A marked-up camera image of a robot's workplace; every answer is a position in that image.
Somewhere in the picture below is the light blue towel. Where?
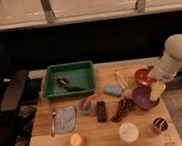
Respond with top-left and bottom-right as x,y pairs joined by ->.
56,106 -> 77,134

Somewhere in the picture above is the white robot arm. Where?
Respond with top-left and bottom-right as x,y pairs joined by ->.
148,33 -> 182,82

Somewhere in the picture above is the purple bowl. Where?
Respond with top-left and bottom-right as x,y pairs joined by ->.
132,85 -> 159,110

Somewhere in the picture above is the red bowl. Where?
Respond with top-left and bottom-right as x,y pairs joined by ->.
134,68 -> 155,86

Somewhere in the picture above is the bunch of dark grapes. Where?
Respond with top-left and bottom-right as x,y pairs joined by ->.
111,97 -> 134,123

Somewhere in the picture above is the small metal can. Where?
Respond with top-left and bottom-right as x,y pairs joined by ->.
151,117 -> 168,134

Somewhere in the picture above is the blue sponge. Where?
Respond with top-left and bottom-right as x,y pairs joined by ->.
104,84 -> 123,97

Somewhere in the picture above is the black rectangular block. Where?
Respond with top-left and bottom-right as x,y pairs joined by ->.
96,101 -> 107,123

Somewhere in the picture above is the red orange carrot toy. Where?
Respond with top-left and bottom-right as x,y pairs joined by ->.
81,93 -> 97,111

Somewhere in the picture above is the dark utensil in tray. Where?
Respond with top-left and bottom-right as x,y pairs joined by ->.
56,77 -> 85,92

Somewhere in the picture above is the green plastic tray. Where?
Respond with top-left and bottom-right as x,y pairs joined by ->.
43,61 -> 96,100

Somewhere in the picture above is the orange yellow apple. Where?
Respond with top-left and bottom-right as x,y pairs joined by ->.
69,133 -> 85,146

